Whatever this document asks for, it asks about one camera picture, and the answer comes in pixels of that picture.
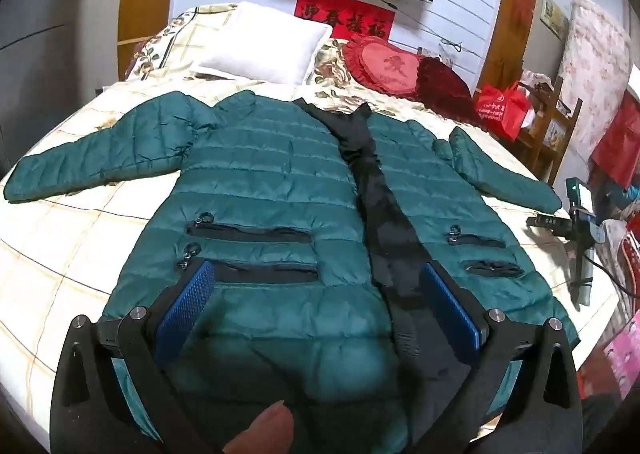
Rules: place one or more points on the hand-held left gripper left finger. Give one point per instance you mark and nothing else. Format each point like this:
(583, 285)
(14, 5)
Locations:
(187, 304)

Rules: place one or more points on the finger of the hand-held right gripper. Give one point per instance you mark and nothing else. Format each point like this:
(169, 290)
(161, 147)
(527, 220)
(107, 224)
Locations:
(582, 279)

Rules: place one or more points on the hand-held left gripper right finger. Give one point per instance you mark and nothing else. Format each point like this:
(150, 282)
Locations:
(452, 306)

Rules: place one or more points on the green quilted down jacket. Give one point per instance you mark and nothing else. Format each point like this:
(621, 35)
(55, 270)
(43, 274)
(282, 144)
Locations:
(280, 169)

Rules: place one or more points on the person's left hand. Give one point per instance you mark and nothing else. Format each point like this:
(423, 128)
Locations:
(262, 431)

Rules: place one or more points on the pink gift bag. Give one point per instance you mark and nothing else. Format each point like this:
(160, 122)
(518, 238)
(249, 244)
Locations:
(625, 359)

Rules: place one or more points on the red hanging cloth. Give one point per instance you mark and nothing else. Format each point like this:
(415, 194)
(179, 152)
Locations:
(620, 139)

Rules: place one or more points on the wooden shelf rack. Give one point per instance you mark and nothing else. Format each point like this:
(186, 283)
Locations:
(547, 134)

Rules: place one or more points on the cream floral checked bedspread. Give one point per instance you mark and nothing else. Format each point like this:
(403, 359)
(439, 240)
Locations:
(75, 244)

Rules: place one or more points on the red shopping bag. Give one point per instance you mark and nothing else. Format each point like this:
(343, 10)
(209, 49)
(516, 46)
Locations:
(502, 109)

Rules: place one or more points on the pink floral quilt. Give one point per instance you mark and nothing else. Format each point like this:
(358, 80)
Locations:
(595, 69)

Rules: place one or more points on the dark red velvet cushion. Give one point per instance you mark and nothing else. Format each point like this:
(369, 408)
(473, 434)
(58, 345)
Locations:
(445, 87)

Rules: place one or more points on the red heart-shaped cushion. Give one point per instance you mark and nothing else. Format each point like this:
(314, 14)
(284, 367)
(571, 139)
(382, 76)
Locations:
(387, 64)

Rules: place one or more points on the white pillow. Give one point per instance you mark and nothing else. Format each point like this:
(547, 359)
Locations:
(265, 42)

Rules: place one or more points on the grey wardrobe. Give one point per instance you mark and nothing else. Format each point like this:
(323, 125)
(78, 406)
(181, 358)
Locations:
(45, 34)

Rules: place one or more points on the framed wall picture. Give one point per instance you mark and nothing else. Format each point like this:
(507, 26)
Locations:
(554, 14)

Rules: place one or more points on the red wall banner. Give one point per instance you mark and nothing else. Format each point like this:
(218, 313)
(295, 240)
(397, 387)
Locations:
(345, 14)

